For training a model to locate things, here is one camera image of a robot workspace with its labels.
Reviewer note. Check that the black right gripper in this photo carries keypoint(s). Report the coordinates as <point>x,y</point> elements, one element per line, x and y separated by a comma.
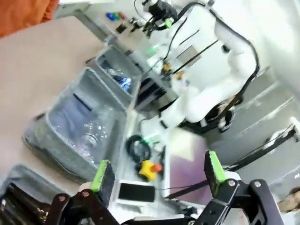
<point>158,8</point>

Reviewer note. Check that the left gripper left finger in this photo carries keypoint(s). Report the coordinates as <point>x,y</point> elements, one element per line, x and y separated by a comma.
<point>103,180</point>

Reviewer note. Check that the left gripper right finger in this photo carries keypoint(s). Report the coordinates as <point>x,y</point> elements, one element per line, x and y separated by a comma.
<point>214,173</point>

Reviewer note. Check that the small pink label water bottle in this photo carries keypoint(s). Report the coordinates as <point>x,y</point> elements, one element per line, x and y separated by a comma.
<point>85,150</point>

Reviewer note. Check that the large clear plastic bottle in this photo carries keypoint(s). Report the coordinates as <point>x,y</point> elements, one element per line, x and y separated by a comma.
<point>98,126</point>

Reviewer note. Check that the blue white drink can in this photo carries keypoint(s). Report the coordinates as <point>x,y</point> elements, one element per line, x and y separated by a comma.
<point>125,82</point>

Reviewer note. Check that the brown glass bottle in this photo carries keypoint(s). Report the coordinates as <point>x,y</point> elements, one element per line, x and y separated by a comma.
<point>14,213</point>
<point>25,195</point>

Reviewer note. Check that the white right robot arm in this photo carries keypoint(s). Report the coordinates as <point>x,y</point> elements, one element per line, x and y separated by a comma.
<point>211,82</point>

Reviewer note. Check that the grey fabric basket can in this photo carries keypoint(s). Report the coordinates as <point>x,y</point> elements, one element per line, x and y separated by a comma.
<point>122,58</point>

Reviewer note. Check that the grey fabric basket plastic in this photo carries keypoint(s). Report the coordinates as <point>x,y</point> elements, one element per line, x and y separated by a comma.
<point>44,145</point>

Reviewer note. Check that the grey fabric basket bottle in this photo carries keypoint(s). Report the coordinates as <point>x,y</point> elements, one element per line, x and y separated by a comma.
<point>16,174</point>

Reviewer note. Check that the black screen phone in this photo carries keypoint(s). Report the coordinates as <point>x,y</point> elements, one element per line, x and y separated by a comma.
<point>137,192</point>

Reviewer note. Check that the red button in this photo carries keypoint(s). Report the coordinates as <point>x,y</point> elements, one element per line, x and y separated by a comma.
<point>122,16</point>

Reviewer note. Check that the green button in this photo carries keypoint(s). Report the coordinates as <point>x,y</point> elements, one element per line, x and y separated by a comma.
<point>115,16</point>

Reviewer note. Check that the yellow emergency stop button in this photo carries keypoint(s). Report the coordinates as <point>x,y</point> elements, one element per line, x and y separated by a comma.
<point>147,170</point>

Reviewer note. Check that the blue button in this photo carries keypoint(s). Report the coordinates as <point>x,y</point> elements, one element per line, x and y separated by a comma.
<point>109,16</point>

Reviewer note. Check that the black computer box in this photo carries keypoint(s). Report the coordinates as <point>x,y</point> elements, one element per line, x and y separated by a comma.
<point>151,93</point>

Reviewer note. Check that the person with brown hair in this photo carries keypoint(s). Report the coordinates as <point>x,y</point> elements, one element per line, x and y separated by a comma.
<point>291,200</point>

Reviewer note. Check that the white background table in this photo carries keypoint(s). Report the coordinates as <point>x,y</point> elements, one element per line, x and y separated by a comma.
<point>77,16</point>

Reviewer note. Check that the person in orange hoodie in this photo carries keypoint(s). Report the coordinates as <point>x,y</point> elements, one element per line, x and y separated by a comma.
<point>21,14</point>

